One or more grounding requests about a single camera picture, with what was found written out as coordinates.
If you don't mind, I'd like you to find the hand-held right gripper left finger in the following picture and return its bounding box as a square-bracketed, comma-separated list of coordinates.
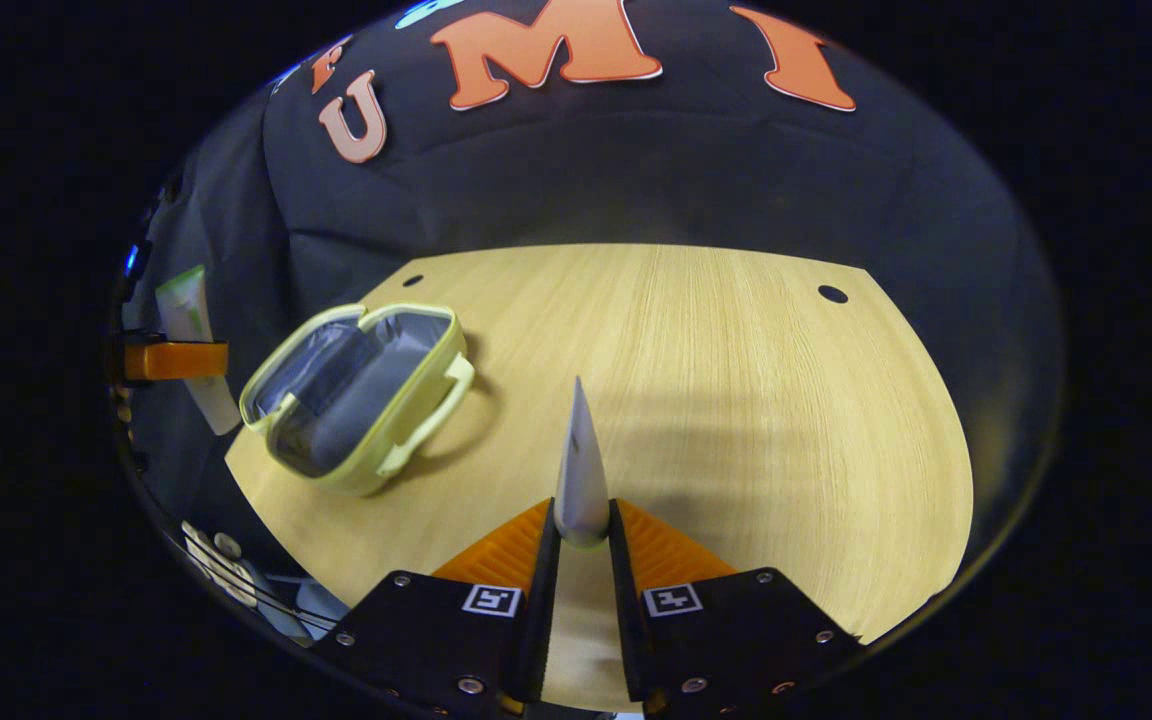
[311, 497, 563, 717]

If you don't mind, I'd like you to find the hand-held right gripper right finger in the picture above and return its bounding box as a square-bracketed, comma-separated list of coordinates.
[608, 498, 863, 717]

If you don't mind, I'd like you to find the pale yellow suitcase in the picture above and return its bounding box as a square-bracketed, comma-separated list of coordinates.
[239, 303, 477, 498]

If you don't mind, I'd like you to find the white green squeeze tube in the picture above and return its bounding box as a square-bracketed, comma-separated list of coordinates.
[154, 265, 242, 437]

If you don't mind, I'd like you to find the white plastic device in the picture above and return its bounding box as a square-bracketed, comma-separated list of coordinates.
[181, 518, 349, 643]

